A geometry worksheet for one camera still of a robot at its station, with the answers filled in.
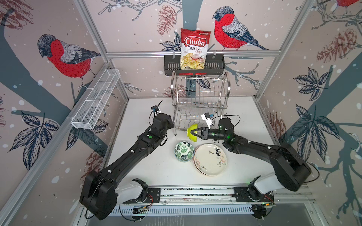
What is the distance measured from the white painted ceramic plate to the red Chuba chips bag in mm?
529

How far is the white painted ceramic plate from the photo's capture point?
31.7 inches

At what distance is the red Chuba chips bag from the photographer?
2.73 feet
